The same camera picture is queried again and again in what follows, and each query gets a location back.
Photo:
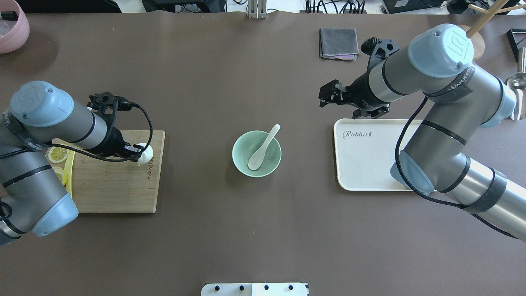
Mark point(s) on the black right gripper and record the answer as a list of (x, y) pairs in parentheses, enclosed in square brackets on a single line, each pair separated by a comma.
[(360, 93)]

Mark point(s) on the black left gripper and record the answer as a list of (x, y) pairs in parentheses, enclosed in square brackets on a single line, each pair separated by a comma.
[(113, 143)]

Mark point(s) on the white steamed bun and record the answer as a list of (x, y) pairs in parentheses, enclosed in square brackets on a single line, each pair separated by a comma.
[(146, 155)]

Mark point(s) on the white plastic spoon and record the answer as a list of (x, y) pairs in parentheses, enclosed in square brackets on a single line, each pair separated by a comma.
[(257, 158)]

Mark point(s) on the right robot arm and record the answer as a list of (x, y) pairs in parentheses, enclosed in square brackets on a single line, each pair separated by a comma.
[(439, 63)]

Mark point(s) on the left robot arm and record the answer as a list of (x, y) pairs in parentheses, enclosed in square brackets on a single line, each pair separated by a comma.
[(35, 199)]

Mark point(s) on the bamboo cutting board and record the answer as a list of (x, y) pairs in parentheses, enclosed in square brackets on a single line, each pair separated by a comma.
[(101, 187)]

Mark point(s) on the folded grey cloth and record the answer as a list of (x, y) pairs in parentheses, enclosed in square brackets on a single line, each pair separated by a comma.
[(338, 44)]

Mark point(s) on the cream rabbit print tray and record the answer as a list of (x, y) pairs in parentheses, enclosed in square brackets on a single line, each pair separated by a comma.
[(365, 153)]

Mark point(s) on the yellow plastic knife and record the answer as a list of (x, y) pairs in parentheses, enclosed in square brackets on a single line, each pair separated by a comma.
[(68, 168)]

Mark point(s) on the top lemon slice of stack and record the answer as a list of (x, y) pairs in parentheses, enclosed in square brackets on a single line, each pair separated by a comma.
[(61, 174)]

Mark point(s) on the single lemon slice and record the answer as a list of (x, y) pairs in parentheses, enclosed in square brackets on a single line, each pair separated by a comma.
[(57, 154)]

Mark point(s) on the wooden stand with base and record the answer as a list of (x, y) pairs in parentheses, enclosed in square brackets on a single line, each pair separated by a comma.
[(486, 9)]

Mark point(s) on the pink round basket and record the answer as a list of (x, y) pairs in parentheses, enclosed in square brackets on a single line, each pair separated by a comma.
[(14, 34)]

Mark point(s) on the metal scoop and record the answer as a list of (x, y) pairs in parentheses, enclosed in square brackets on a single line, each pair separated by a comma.
[(517, 83)]

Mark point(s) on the black triangular stand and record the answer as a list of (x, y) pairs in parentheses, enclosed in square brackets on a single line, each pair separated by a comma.
[(514, 42)]

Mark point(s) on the metal bracket at table edge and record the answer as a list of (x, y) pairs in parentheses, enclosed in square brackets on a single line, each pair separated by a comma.
[(257, 9)]

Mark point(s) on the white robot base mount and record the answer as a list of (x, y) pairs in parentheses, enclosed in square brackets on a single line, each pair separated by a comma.
[(256, 289)]

